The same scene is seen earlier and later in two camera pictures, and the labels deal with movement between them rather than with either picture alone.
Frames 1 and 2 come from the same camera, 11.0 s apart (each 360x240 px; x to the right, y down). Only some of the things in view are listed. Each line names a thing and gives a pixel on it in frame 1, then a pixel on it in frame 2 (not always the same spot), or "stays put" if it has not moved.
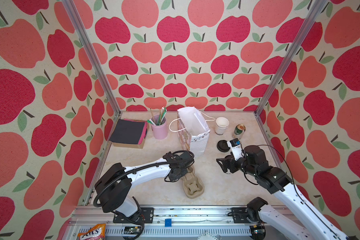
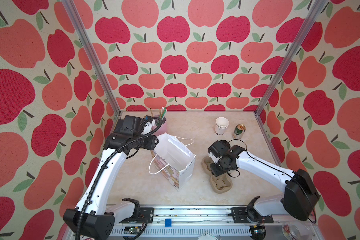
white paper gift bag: (193, 129) -> (171, 157)
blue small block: (168, 222) stays put
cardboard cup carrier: (193, 186) -> (219, 184)
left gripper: (173, 179) -> (152, 142)
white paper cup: (221, 126) stays put
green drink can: (239, 130) stays put
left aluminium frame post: (69, 6) stays put
